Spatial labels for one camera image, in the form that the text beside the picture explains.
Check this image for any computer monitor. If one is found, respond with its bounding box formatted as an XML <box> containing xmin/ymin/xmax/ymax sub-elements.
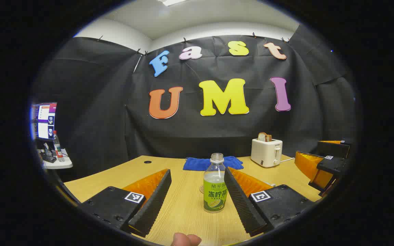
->
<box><xmin>30</xmin><ymin>102</ymin><xmax>58</xmax><ymax>141</ymax></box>

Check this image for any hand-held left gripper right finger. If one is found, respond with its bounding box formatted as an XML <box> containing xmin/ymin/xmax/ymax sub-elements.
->
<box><xmin>224</xmin><ymin>167</ymin><xmax>316</xmax><ymax>237</ymax></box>

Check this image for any white side table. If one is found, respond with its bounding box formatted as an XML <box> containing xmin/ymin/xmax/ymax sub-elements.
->
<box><xmin>39</xmin><ymin>148</ymin><xmax>73</xmax><ymax>170</ymax></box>

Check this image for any black backdrop cloth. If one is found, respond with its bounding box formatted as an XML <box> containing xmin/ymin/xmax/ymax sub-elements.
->
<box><xmin>31</xmin><ymin>26</ymin><xmax>358</xmax><ymax>178</ymax></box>

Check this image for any green label water bottle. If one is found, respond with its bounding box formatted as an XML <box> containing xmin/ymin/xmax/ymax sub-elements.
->
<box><xmin>203</xmin><ymin>153</ymin><xmax>228</xmax><ymax>214</ymax></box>

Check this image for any red cap plastic bottle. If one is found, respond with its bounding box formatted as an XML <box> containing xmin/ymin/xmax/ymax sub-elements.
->
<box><xmin>53</xmin><ymin>131</ymin><xmax>65</xmax><ymax>162</ymax></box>

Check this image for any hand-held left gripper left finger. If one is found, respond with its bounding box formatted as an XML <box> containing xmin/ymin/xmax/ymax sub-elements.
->
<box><xmin>79</xmin><ymin>168</ymin><xmax>172</xmax><ymax>238</ymax></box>

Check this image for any black desk clutter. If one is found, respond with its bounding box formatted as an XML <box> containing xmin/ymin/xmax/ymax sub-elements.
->
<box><xmin>40</xmin><ymin>143</ymin><xmax>58</xmax><ymax>164</ymax></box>

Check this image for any white toaster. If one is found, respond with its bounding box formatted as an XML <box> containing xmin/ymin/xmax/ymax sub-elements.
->
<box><xmin>251</xmin><ymin>138</ymin><xmax>283</xmax><ymax>168</ymax></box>

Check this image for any blue towel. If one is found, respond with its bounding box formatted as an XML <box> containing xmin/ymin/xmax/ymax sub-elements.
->
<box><xmin>183</xmin><ymin>156</ymin><xmax>244</xmax><ymax>171</ymax></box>

